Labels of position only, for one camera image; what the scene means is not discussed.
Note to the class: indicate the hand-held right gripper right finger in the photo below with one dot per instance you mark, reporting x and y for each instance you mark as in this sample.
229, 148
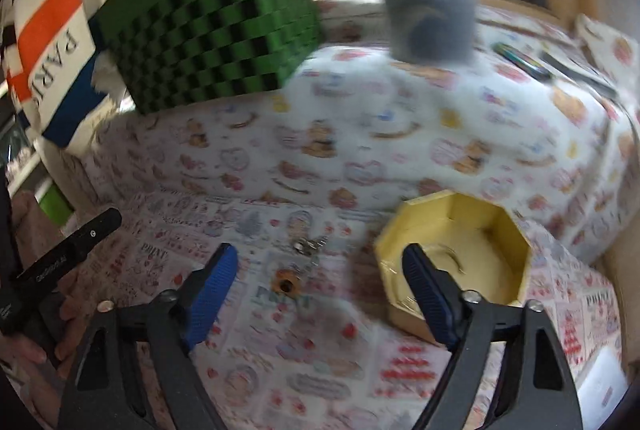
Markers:
430, 300

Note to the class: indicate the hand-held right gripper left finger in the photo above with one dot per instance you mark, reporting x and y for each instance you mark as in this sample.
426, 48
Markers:
210, 295

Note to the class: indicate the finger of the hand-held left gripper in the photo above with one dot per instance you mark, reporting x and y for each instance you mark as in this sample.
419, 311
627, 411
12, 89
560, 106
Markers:
95, 230

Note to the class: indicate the silver bangle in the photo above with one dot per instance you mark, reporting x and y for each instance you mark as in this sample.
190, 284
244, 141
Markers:
454, 256

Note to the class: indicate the gold octagonal box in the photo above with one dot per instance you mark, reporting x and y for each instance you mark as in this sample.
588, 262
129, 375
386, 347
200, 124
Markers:
500, 230

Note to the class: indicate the person's left hand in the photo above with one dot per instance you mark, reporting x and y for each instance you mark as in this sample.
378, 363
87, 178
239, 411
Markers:
70, 325

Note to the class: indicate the patchwork print tablecloth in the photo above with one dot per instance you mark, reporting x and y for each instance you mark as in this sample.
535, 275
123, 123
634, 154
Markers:
320, 360

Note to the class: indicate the bear print cloth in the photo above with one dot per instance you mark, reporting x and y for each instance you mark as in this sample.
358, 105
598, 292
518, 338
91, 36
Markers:
375, 150

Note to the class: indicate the white box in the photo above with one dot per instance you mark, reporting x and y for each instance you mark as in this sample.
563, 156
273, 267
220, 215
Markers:
602, 380

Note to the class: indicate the green checkered box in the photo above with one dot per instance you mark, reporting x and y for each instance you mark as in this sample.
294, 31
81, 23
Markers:
200, 35

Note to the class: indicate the striped curtain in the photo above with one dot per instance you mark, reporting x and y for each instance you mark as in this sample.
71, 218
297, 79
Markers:
50, 10

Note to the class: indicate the green black lighter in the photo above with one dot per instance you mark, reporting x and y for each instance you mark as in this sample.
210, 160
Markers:
520, 59

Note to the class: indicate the grey flat device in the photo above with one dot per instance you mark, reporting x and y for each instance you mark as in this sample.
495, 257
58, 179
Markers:
575, 71

